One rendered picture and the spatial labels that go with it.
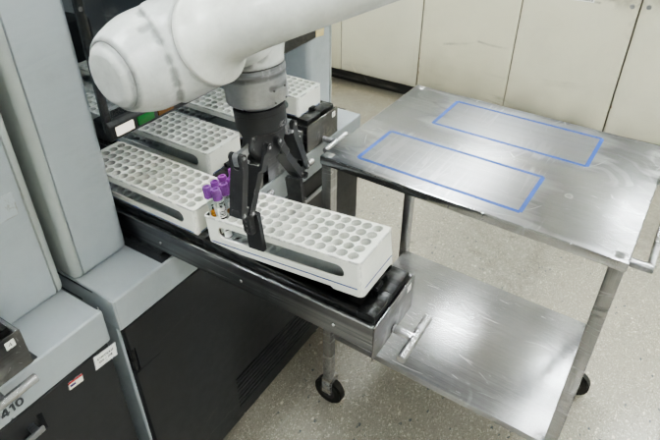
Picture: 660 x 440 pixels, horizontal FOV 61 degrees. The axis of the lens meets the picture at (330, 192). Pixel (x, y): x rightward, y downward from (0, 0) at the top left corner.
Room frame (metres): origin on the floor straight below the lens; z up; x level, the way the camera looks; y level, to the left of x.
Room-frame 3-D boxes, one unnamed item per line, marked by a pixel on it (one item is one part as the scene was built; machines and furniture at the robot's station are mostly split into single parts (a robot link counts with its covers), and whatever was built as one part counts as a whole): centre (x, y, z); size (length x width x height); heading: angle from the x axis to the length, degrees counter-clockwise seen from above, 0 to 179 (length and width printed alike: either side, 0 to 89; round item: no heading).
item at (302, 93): (1.32, 0.17, 0.83); 0.30 x 0.10 x 0.06; 58
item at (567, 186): (1.03, -0.36, 0.41); 0.67 x 0.46 x 0.82; 56
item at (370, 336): (0.78, 0.17, 0.78); 0.73 x 0.14 x 0.09; 58
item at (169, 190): (0.87, 0.32, 0.83); 0.30 x 0.10 x 0.06; 58
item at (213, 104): (1.19, 0.25, 0.83); 0.30 x 0.10 x 0.06; 58
